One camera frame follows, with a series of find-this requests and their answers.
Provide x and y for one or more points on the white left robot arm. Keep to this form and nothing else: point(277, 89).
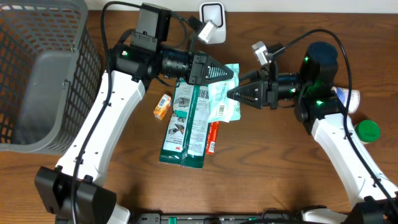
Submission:
point(73, 190)

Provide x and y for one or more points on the light green wipes pack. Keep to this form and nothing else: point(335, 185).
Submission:
point(221, 107)

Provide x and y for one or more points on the green 3M glove package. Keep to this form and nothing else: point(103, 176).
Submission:
point(185, 140)

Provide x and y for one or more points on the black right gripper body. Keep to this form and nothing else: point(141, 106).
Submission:
point(273, 98)

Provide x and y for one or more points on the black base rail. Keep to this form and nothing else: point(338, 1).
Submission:
point(156, 218)

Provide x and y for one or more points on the grey plastic basket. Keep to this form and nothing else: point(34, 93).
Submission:
point(50, 74)

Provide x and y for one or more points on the red stick packet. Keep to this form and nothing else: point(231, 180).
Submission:
point(211, 139)

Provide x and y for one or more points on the green lid jar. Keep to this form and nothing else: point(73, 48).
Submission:
point(368, 131)

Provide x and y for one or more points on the white blue label tub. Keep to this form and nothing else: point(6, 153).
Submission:
point(354, 101)

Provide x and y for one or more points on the orange small box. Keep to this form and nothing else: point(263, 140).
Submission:
point(162, 107)

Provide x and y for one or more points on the white barcode scanner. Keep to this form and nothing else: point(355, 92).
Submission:
point(214, 11)

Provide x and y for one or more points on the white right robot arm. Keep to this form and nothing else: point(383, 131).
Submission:
point(373, 197)

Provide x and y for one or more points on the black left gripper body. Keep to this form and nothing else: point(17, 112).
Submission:
point(196, 66)

